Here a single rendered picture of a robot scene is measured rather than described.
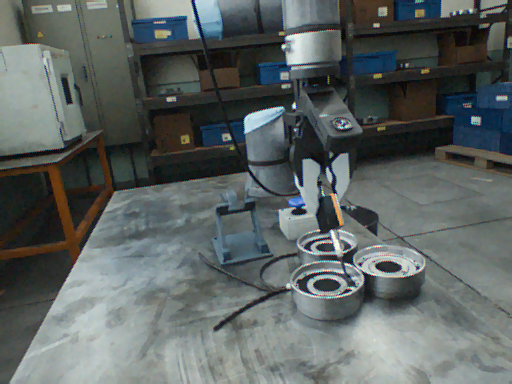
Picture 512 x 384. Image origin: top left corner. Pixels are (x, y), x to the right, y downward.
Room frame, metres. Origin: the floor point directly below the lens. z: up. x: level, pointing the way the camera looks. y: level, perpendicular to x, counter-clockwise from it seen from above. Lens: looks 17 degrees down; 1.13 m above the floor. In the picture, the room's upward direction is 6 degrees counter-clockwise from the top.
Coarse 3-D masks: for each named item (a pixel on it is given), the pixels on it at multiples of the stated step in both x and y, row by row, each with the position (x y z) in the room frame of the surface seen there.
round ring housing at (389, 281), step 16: (368, 256) 0.57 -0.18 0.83; (400, 256) 0.56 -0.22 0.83; (416, 256) 0.54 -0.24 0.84; (368, 272) 0.50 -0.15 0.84; (384, 272) 0.55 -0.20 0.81; (400, 272) 0.51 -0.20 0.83; (416, 272) 0.49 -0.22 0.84; (368, 288) 0.51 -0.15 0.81; (384, 288) 0.49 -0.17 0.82; (400, 288) 0.48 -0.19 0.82; (416, 288) 0.49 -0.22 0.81
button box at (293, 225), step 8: (288, 208) 0.80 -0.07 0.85; (304, 208) 0.78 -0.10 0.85; (280, 216) 0.79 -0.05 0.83; (288, 216) 0.75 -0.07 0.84; (296, 216) 0.75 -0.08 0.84; (304, 216) 0.74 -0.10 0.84; (312, 216) 0.74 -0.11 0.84; (280, 224) 0.79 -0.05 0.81; (288, 224) 0.73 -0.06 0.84; (296, 224) 0.73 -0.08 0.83; (304, 224) 0.74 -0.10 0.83; (312, 224) 0.74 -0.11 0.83; (288, 232) 0.73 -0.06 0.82; (296, 232) 0.73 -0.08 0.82; (304, 232) 0.73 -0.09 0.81; (288, 240) 0.73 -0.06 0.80
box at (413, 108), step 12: (384, 84) 4.65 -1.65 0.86; (396, 84) 4.39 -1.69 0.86; (408, 84) 4.33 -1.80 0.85; (420, 84) 4.35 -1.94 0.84; (432, 84) 4.38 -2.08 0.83; (396, 96) 4.49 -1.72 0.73; (408, 96) 4.35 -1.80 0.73; (420, 96) 4.37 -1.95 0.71; (432, 96) 4.40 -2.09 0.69; (396, 108) 4.52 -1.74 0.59; (408, 108) 4.35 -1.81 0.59; (420, 108) 4.38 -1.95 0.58; (432, 108) 4.40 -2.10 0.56; (396, 120) 4.52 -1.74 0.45; (408, 120) 4.35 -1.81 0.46
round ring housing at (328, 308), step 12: (312, 264) 0.55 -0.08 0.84; (324, 264) 0.55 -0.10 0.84; (336, 264) 0.54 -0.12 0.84; (348, 264) 0.53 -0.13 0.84; (300, 276) 0.53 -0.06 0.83; (324, 276) 0.53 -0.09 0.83; (336, 276) 0.52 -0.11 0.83; (360, 276) 0.50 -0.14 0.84; (312, 288) 0.50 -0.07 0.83; (324, 288) 0.52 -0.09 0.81; (336, 288) 0.51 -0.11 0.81; (360, 288) 0.47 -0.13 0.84; (300, 300) 0.47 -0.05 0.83; (312, 300) 0.46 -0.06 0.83; (324, 300) 0.45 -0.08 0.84; (336, 300) 0.45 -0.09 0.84; (348, 300) 0.45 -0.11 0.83; (360, 300) 0.47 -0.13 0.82; (312, 312) 0.46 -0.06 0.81; (324, 312) 0.45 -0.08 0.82; (336, 312) 0.45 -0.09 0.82; (348, 312) 0.46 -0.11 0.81
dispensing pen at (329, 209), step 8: (320, 184) 0.56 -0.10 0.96; (320, 192) 0.56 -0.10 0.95; (320, 200) 0.54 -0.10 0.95; (328, 200) 0.53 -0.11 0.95; (320, 208) 0.54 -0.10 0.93; (328, 208) 0.53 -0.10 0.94; (320, 216) 0.54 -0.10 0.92; (328, 216) 0.52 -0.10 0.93; (336, 216) 0.52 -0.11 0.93; (320, 224) 0.54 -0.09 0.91; (328, 224) 0.51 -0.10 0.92; (336, 224) 0.51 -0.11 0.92; (320, 232) 0.54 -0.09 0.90; (328, 232) 0.54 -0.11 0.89; (336, 232) 0.52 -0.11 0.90; (336, 240) 0.52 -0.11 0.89; (336, 248) 0.51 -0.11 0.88; (344, 272) 0.49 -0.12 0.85
